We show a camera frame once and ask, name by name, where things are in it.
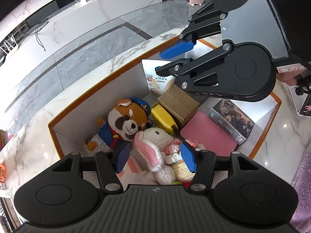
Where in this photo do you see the white marble television console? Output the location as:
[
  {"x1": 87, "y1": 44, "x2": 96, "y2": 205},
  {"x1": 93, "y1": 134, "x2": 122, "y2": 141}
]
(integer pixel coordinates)
[{"x1": 0, "y1": 0, "x2": 163, "y2": 65}]

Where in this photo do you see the brown cardboard box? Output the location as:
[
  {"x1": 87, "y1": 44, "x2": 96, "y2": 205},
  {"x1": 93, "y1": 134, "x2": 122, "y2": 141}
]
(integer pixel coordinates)
[{"x1": 157, "y1": 85, "x2": 200, "y2": 129}]

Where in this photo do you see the yellow plastic case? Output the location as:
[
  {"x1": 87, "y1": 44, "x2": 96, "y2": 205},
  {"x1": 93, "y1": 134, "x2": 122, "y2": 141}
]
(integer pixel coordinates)
[{"x1": 151, "y1": 104, "x2": 187, "y2": 142}]

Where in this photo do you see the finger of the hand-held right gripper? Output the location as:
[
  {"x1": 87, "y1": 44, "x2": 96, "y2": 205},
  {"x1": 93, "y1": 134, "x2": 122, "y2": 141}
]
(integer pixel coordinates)
[
  {"x1": 160, "y1": 1, "x2": 229, "y2": 59},
  {"x1": 155, "y1": 42, "x2": 234, "y2": 95}
]

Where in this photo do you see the pink striped plush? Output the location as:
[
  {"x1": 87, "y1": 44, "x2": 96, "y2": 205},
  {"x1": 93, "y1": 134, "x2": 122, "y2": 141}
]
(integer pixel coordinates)
[{"x1": 116, "y1": 154, "x2": 158, "y2": 185}]

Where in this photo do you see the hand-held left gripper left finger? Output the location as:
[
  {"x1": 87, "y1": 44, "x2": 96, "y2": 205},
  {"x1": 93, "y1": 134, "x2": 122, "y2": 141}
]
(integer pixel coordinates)
[{"x1": 50, "y1": 142, "x2": 132, "y2": 192}]

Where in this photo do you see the black cable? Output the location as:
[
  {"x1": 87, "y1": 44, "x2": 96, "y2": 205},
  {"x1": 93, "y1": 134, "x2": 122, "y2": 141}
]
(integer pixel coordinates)
[{"x1": 33, "y1": 21, "x2": 49, "y2": 52}]

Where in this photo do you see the phone stand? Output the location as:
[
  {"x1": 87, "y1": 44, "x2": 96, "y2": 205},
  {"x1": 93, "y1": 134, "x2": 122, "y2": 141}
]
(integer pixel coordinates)
[{"x1": 289, "y1": 75, "x2": 311, "y2": 118}]

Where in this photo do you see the white peach print pouch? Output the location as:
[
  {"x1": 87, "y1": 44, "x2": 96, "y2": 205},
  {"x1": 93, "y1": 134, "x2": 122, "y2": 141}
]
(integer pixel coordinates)
[{"x1": 142, "y1": 59, "x2": 179, "y2": 96}]

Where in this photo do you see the white router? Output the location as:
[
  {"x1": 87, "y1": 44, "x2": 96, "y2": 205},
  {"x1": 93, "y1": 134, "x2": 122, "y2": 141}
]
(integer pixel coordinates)
[{"x1": 0, "y1": 35, "x2": 19, "y2": 54}]

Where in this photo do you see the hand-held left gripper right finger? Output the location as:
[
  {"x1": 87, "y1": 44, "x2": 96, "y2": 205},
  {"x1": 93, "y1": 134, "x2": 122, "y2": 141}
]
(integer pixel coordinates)
[{"x1": 180, "y1": 141, "x2": 261, "y2": 192}]

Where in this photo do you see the sailor bear plush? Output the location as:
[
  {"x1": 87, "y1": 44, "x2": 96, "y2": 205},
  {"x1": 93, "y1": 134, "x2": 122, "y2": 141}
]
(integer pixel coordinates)
[{"x1": 85, "y1": 98, "x2": 152, "y2": 152}]

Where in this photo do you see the crochet bunny doll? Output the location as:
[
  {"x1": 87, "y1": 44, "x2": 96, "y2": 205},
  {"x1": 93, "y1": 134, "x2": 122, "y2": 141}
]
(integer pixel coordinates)
[{"x1": 134, "y1": 127, "x2": 207, "y2": 185}]

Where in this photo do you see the smartphone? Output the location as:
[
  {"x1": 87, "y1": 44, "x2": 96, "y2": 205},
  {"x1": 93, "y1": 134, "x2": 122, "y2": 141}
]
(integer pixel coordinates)
[{"x1": 299, "y1": 94, "x2": 311, "y2": 116}]

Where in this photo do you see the person's right hand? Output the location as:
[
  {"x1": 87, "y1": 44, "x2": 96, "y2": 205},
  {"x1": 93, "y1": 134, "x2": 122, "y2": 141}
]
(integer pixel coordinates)
[{"x1": 276, "y1": 69, "x2": 302, "y2": 86}]

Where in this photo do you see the red green crochet toy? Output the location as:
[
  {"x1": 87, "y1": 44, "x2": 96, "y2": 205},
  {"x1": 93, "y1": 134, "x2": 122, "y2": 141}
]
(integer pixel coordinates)
[{"x1": 170, "y1": 180, "x2": 193, "y2": 190}]

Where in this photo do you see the pink notebook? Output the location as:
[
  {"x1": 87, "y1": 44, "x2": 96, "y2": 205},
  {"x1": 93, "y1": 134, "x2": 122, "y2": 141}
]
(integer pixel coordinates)
[{"x1": 180, "y1": 111, "x2": 238, "y2": 157}]

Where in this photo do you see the orange cardboard box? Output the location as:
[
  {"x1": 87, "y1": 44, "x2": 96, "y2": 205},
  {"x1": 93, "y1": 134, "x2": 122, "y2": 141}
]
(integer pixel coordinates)
[{"x1": 47, "y1": 37, "x2": 282, "y2": 159}]

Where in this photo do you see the dark printed card box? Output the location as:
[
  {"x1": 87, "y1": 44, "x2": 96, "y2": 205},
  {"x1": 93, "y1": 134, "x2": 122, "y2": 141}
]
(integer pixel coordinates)
[{"x1": 208, "y1": 99, "x2": 255, "y2": 145}]

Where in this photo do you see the person's purple fuzzy clothing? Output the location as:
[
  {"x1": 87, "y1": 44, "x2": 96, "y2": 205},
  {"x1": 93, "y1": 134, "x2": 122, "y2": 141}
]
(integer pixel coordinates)
[{"x1": 289, "y1": 146, "x2": 311, "y2": 233}]

